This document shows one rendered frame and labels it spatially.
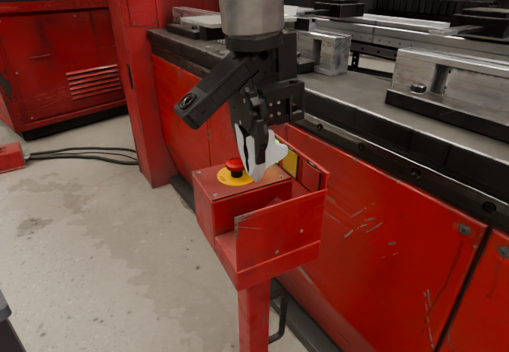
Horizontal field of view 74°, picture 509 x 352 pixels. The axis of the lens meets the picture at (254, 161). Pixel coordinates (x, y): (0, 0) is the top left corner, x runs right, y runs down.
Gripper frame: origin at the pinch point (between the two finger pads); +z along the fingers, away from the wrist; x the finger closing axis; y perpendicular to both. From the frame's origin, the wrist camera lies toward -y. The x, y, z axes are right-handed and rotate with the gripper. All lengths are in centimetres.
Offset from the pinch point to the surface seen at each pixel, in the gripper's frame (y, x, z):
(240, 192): -0.3, 4.7, 6.0
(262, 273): -1.9, -4.9, 15.5
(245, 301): -2.5, 3.3, 31.8
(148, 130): 3, 136, 47
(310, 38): 37, 37, -9
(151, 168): -2, 136, 70
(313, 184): 9.8, -2.3, 4.1
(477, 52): 65, 10, -5
